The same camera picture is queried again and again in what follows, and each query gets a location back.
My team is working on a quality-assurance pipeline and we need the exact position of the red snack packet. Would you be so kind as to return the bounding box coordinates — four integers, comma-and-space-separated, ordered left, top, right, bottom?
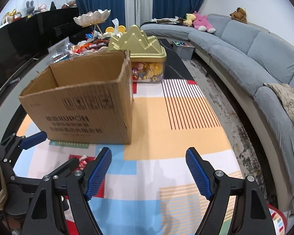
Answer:
78, 155, 91, 170

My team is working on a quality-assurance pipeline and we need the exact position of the patterned floor rug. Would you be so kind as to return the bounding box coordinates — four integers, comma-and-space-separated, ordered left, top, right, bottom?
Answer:
183, 58, 268, 198

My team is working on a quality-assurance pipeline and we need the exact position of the brown cardboard box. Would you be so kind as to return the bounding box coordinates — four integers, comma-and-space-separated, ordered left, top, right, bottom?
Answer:
19, 50, 133, 144

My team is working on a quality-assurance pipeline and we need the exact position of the black television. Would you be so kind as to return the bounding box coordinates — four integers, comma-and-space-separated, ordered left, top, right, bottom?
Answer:
0, 19, 42, 89

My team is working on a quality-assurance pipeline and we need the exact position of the beige blanket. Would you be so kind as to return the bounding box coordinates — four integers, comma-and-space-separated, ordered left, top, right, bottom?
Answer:
264, 83, 294, 124

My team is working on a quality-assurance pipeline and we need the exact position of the grey curved sofa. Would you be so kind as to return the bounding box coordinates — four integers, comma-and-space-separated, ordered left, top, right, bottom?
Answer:
141, 14, 294, 213

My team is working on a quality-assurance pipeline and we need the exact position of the gold mountain lid candy tin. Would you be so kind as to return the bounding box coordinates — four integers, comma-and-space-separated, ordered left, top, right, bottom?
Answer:
108, 25, 167, 83

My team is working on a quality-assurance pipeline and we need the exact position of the grey bunny plush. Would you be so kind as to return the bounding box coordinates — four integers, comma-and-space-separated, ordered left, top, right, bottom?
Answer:
26, 1, 35, 15

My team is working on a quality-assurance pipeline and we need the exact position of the white tiered snack stand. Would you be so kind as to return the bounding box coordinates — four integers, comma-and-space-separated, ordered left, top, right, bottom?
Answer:
66, 9, 112, 57

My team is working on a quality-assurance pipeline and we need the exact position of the grey storage bin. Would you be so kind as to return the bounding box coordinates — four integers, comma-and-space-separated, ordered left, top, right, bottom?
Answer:
172, 40, 195, 60

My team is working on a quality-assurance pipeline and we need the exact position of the pink plush toy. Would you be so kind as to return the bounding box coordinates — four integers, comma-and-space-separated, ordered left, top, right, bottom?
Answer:
193, 11, 216, 33

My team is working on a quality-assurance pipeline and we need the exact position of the yellow plush toy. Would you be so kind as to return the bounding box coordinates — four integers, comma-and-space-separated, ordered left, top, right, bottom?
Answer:
183, 13, 196, 27

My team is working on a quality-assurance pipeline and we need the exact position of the brown plush bear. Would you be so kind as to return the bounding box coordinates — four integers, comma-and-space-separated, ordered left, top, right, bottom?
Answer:
229, 7, 248, 24

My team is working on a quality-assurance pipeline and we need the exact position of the white sheer curtain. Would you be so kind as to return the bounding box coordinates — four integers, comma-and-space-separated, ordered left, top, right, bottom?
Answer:
125, 0, 153, 28

